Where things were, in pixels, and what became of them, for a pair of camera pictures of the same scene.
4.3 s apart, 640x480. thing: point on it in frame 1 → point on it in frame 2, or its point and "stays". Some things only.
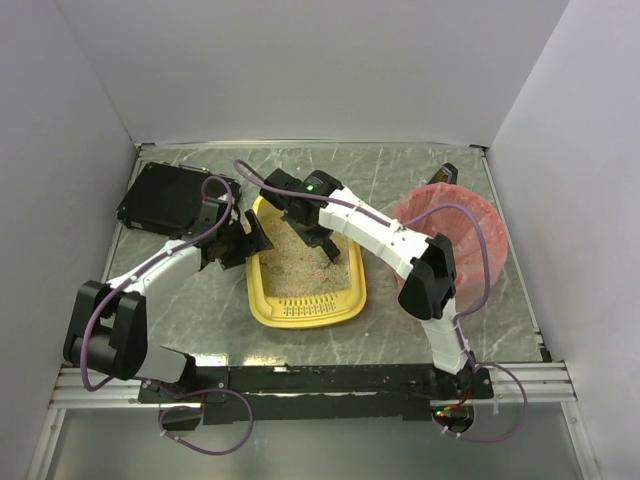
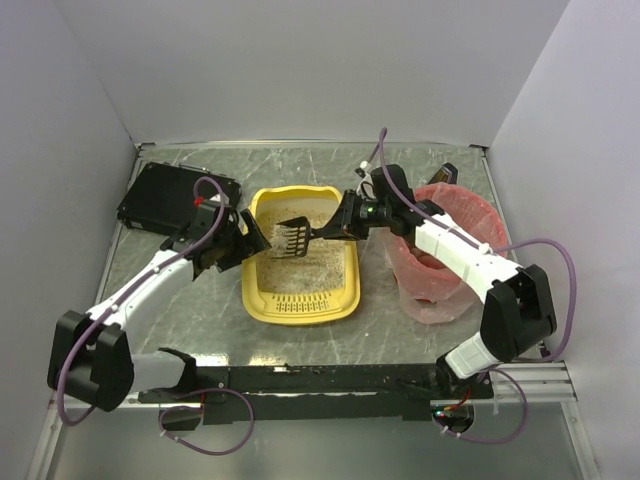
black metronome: x=447 y=174 stays
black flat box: x=166 y=197 stays
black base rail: x=277 y=394 stays
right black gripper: x=314 y=236 → x=345 y=215
